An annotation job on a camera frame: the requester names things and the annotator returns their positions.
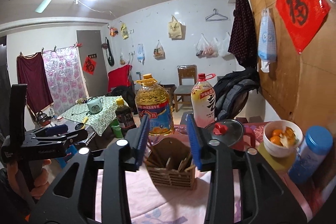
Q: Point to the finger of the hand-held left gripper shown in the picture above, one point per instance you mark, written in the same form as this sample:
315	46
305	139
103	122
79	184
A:
56	129
73	136

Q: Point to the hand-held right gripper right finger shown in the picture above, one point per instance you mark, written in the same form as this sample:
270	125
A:
193	140

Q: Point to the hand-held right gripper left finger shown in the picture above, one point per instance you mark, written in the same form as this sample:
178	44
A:
141	140

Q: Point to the bunch of wooden chopsticks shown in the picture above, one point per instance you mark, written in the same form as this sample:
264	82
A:
157	158

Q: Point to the wooden chopstick holder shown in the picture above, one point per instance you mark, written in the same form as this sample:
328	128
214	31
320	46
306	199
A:
170	176

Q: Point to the person's left hand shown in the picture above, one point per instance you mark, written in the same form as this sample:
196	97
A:
42	176

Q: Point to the green plastic bucket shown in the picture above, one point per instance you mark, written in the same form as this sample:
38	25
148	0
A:
116	131

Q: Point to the dark soy sauce bottle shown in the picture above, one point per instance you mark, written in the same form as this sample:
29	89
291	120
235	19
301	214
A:
125	116

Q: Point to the large cooking oil bottle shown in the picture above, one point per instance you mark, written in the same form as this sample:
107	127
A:
155	108

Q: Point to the mint green rice cooker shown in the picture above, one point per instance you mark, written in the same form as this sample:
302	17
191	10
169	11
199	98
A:
94	106

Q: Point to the white red-capped drink bottle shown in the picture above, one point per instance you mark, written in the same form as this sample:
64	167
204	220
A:
203	103

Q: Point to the table with green cloth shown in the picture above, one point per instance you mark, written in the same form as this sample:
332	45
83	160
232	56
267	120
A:
105	114

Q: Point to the glass pot lid red knob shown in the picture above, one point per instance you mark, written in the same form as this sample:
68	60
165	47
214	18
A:
231	132

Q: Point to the black clothes pile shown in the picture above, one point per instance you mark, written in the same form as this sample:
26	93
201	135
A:
122	94

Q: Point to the pink floral plastic curtain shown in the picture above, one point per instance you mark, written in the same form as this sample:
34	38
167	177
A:
63	77

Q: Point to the dark red hanging cloth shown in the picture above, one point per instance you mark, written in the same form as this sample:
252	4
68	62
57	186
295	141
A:
34	79

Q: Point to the black jacket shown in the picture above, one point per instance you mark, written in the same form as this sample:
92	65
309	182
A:
233	90

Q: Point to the wooden chair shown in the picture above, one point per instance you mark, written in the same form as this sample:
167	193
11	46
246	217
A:
186	74

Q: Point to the red paper on door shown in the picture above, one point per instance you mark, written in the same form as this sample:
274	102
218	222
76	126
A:
89	66

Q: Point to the small black door sign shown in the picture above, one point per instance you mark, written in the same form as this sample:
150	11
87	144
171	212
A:
92	56

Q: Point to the tangerine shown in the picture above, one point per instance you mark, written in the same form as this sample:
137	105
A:
275	140
277	132

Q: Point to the small hanging plastic bag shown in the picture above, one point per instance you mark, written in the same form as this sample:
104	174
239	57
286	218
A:
122	59

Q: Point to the white bowl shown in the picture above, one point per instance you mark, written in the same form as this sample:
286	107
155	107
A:
275	150

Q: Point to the milk powder can gold lid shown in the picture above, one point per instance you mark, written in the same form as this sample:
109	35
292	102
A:
273	163

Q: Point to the hanging bag with water bottle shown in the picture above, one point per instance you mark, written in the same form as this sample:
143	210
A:
140	53

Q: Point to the black hanging racket cover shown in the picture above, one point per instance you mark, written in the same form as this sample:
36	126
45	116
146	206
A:
110	57

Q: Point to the hanging bag of snacks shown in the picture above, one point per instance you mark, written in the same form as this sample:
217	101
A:
159	52

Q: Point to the clear plastic bag with food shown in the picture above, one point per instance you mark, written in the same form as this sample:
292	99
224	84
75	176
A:
206	48

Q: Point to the grey door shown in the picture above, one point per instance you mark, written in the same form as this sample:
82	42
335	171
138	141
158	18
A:
90	43

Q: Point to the tangerine peel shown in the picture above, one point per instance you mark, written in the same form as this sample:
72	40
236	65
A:
288	136

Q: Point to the white plastic bag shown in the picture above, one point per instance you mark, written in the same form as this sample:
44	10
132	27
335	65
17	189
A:
224	47

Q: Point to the yellow hanging bag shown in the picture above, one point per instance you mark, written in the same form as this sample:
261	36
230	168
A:
124	31

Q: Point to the orange hanging toy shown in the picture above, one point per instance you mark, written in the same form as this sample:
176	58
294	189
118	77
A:
113	32

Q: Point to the round wooden board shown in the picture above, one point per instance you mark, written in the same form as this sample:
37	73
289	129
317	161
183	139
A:
288	82

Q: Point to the beige tote bag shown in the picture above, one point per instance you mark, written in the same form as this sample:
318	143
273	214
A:
176	28

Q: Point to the dark dotted garment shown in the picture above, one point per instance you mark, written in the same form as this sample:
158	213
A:
241	35

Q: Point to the blue plastic canister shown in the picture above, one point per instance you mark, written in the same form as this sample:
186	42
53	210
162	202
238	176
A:
309	155

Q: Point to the blue white hanging package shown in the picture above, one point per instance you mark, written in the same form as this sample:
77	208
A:
267	40

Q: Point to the red paper decoration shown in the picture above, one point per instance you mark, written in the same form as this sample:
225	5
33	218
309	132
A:
302	6

